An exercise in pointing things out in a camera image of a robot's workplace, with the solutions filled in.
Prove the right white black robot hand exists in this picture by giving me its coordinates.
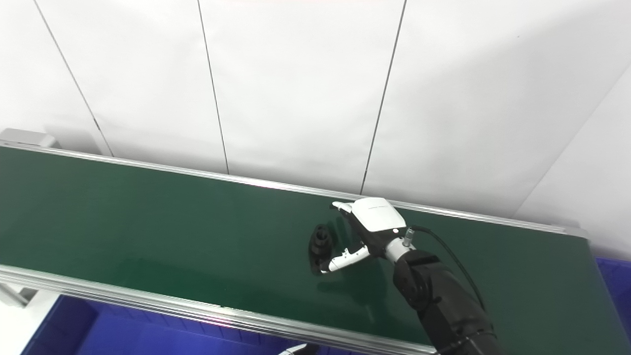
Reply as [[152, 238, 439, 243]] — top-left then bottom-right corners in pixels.
[[319, 197, 410, 275]]

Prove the black flange part with holes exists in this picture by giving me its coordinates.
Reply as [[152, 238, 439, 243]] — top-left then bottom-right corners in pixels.
[[309, 224, 333, 277]]

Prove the green conveyor belt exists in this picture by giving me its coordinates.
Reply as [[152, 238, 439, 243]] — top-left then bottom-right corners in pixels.
[[0, 128, 631, 355], [0, 146, 619, 355]]

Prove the blue plastic bin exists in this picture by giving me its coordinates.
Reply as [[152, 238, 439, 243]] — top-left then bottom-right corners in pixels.
[[20, 295, 346, 355], [594, 256, 631, 346]]

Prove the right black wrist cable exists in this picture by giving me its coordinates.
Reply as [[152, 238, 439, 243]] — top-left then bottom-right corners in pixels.
[[402, 224, 489, 311]]

